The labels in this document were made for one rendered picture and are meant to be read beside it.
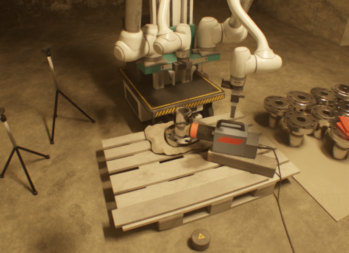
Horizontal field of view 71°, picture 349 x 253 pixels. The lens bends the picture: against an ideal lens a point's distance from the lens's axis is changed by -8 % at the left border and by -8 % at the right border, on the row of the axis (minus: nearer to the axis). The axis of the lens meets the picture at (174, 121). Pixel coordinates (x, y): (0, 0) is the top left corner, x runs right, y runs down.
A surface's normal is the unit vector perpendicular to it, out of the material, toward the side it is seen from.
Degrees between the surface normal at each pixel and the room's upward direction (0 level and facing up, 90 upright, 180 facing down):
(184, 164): 0
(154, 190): 0
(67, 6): 90
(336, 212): 0
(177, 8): 90
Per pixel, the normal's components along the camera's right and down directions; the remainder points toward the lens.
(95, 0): 0.35, 0.54
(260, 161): 0.00, -0.82
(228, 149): -0.27, 0.55
